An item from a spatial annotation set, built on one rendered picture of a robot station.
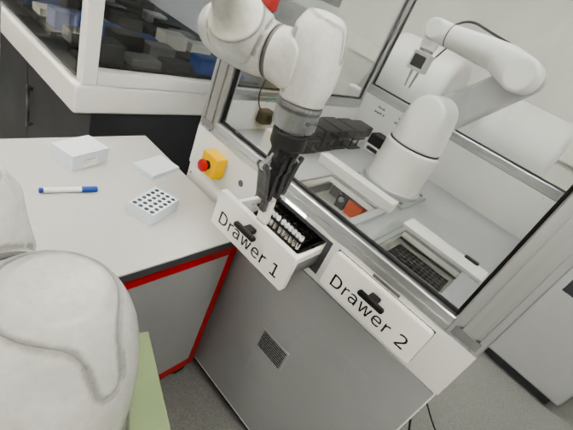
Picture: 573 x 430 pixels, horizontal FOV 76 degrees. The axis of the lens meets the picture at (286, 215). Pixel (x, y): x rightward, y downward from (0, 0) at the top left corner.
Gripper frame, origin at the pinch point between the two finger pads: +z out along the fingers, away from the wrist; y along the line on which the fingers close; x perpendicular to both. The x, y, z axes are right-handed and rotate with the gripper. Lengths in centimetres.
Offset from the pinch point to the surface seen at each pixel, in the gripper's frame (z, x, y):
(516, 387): 116, -96, 166
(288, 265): 10.1, -10.1, 1.7
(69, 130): 31, 102, -2
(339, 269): 11.7, -17.0, 14.9
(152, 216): 17.9, 27.3, -10.8
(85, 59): -4, 83, -4
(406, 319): 10.6, -36.6, 14.9
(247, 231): 8.0, 2.3, -1.2
